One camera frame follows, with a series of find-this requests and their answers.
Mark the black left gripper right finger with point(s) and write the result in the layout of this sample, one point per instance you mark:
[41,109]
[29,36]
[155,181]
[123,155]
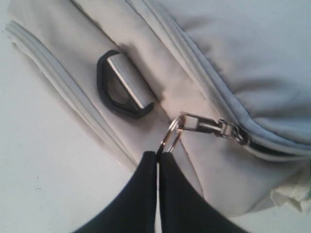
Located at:
[182,209]

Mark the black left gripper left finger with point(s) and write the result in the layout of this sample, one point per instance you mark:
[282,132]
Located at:
[133,210]

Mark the cream duffel bag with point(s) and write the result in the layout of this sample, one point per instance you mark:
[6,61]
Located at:
[126,68]

